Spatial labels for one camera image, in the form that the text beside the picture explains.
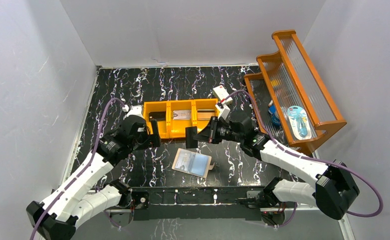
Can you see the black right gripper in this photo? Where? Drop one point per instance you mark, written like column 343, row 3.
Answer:
column 214, row 130

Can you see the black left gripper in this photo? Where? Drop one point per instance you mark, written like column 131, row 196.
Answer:
column 153, row 134

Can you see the beige leather card holder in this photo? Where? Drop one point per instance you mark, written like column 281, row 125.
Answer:
column 192, row 163

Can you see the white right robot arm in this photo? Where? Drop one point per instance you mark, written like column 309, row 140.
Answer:
column 328, row 187

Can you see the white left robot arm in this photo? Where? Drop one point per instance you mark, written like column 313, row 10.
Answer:
column 58, row 216

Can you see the silver card in bin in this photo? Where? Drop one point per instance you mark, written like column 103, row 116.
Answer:
column 204, row 114

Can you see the black VIP card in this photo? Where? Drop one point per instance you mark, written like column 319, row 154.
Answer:
column 158, row 116

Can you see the white card stack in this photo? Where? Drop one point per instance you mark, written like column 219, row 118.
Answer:
column 181, row 115

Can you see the yellow bin left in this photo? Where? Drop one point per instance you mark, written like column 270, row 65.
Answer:
column 158, row 106

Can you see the yellow bin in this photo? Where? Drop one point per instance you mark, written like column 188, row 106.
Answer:
column 158, row 106
column 177, row 128
column 204, row 104

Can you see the yellow bin middle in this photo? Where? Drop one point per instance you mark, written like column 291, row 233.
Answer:
column 177, row 128

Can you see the yellow bin right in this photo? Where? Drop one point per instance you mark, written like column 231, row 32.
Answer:
column 204, row 104

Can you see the small white box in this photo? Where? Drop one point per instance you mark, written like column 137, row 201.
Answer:
column 222, row 95

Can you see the blue item on shelf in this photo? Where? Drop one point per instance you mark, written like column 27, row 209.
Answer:
column 273, row 113

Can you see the orange wooden display shelf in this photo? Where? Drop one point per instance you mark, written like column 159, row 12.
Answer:
column 289, row 78

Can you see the blue packaged item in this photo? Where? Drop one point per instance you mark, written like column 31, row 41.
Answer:
column 299, row 122

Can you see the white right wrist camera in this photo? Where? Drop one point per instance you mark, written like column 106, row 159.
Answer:
column 223, row 108

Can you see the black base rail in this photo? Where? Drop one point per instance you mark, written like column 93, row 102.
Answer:
column 201, row 202

